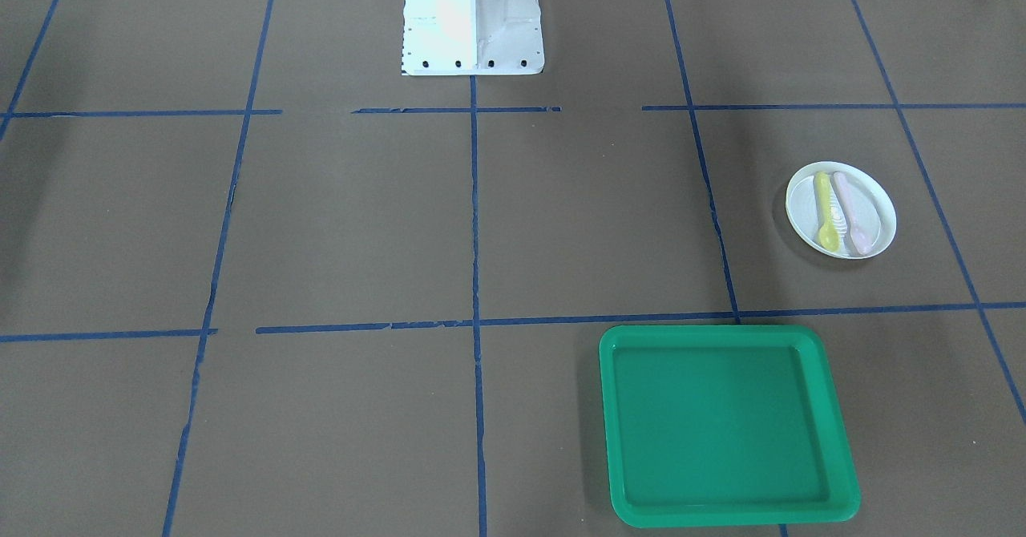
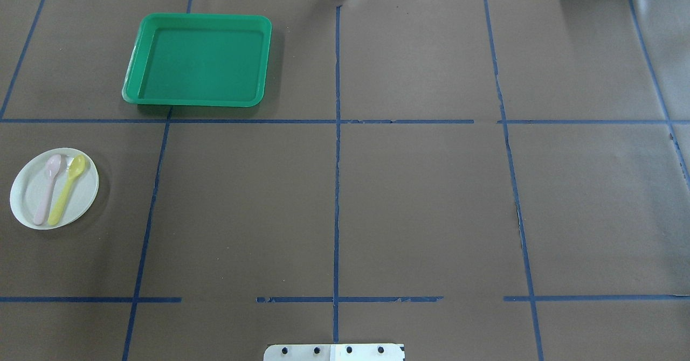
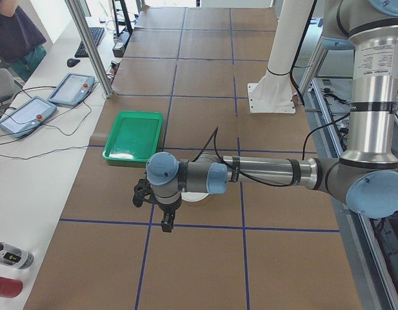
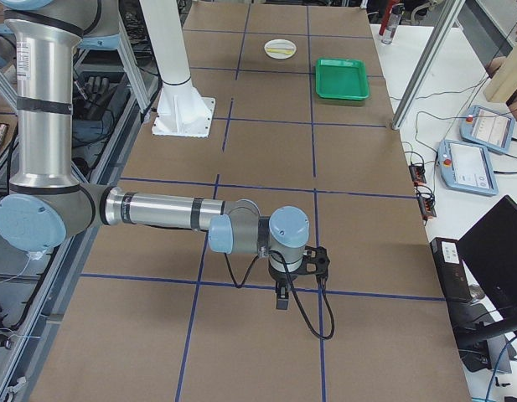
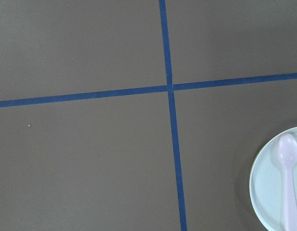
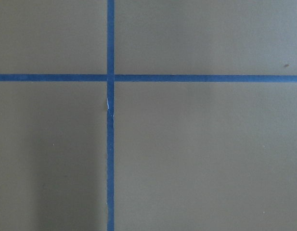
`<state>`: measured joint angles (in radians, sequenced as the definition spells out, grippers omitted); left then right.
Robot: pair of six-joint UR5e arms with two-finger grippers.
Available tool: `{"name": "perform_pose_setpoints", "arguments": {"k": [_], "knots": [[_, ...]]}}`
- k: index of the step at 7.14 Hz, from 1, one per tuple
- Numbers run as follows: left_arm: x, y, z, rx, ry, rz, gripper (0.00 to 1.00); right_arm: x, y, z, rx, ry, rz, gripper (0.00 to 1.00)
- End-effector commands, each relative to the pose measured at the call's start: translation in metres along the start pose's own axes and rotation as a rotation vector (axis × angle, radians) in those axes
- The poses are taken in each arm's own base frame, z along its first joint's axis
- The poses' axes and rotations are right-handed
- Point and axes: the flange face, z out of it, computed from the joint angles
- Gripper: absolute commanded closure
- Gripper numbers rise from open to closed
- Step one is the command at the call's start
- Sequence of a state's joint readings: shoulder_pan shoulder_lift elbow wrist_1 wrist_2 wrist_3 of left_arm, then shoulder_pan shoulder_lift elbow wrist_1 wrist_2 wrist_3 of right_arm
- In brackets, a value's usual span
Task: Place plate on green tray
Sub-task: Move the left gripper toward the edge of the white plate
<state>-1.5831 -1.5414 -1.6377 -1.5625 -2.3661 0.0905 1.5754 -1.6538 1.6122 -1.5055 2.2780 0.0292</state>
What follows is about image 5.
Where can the pink plastic spoon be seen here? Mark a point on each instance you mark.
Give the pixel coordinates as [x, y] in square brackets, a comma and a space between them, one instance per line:
[287, 155]

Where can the pale green round plate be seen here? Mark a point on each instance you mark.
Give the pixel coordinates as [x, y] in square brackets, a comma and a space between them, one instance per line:
[266, 184]

